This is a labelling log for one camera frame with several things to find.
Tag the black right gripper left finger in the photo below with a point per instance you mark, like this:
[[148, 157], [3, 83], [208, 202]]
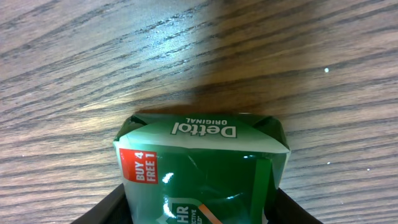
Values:
[[113, 209]]

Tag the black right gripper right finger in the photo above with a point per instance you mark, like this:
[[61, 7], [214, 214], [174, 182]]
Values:
[[285, 210]]

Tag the green Dettol soap pack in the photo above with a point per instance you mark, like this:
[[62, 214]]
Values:
[[201, 168]]

